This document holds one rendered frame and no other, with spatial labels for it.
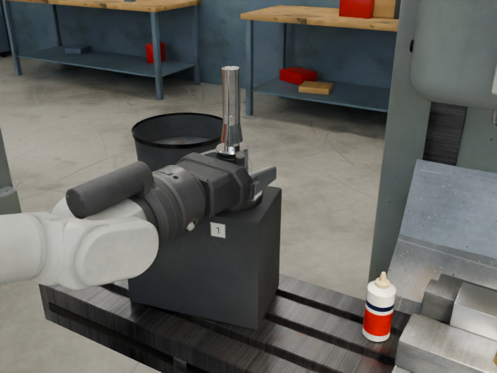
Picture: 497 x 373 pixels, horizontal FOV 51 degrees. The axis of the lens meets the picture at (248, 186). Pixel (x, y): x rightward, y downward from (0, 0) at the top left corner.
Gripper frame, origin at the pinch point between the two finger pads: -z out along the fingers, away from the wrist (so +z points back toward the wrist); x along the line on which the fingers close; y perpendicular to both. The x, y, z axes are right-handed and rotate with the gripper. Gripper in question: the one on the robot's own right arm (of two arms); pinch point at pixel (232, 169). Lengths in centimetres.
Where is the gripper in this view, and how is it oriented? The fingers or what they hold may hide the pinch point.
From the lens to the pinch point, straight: 76.1
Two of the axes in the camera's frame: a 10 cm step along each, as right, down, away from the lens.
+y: 0.0, 9.0, 4.3
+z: -6.0, 3.4, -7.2
